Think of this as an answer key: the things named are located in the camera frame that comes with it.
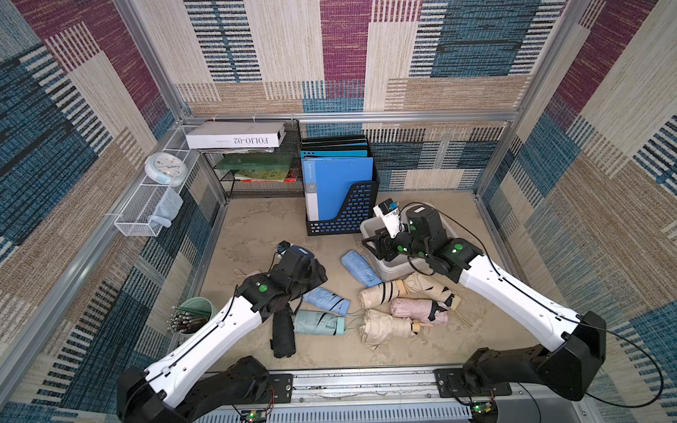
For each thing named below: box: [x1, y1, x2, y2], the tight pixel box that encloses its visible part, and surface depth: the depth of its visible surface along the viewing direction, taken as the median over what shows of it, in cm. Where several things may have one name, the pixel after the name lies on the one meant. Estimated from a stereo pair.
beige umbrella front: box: [359, 308, 421, 351], surface depth 81 cm
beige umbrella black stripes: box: [357, 279, 409, 309], surface depth 89 cm
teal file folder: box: [299, 149, 369, 159], surface depth 94 cm
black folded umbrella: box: [269, 306, 297, 359], surface depth 83 cm
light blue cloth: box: [148, 185, 184, 230], surface depth 70 cm
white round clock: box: [144, 151, 189, 187], surface depth 76 cm
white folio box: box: [185, 121, 287, 149], surface depth 81 cm
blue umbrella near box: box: [341, 250, 383, 289], surface depth 96 cm
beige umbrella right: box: [401, 272, 462, 312], surface depth 89 cm
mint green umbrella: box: [293, 309, 347, 336], surface depth 84 cm
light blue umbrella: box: [302, 287, 351, 317], surface depth 89 cm
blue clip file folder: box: [300, 156, 375, 222], surface depth 94 cm
